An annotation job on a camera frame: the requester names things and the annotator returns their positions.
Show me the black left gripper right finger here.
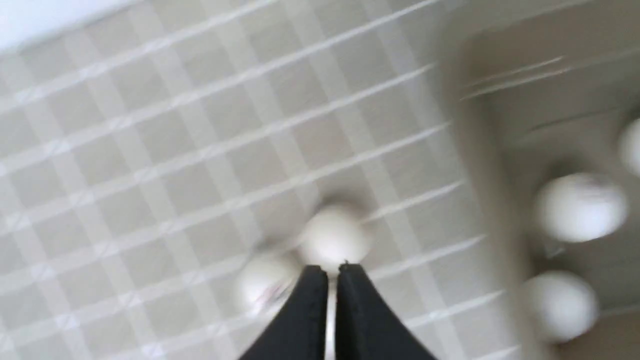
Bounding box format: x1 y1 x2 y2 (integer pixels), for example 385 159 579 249
334 263 435 360

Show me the grey checked tablecloth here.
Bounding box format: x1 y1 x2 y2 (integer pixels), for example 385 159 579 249
1 0 522 360

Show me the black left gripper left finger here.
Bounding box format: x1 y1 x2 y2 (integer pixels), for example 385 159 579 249
240 265 329 360

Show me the olive green plastic bin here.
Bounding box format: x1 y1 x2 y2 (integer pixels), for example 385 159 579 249
438 0 639 360

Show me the white ball with logo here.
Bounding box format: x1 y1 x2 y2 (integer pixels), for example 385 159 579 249
234 251 303 319
533 172 630 243

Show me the white ball with logo top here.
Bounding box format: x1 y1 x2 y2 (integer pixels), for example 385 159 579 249
533 172 630 243

